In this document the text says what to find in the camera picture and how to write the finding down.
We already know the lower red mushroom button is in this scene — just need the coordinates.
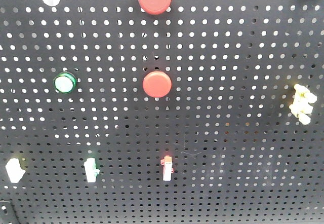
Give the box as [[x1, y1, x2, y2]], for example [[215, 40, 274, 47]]
[[142, 71, 172, 98]]

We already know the green illuminated push button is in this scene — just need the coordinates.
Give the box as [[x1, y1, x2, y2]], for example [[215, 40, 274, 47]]
[[53, 71, 77, 94]]

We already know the black perforated pegboard panel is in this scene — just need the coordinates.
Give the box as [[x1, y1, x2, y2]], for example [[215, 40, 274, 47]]
[[1, 0, 323, 223]]

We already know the red lit toggle switch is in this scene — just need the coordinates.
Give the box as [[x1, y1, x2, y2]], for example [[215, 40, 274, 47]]
[[160, 156, 174, 181]]

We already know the green lit toggle switch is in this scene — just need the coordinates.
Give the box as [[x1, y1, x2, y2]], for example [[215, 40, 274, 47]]
[[84, 158, 100, 183]]

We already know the white toggle switch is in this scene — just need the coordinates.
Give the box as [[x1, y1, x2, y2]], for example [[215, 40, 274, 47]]
[[5, 158, 26, 183]]

